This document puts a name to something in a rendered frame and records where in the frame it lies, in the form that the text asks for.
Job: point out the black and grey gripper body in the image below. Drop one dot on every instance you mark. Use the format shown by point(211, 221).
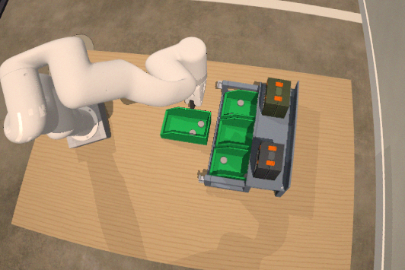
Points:
point(198, 94)

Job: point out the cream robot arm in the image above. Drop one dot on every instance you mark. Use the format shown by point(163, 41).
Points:
point(78, 83)

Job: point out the grey metal shelf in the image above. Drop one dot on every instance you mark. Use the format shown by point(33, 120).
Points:
point(266, 128)

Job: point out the green bin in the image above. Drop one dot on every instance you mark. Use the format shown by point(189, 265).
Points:
point(247, 111)
point(235, 133)
point(236, 166)
point(179, 121)

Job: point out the dark grey case with orange latches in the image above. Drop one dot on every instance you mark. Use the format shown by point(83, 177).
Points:
point(270, 157)

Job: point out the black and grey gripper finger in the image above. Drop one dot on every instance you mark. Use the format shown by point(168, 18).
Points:
point(192, 105)

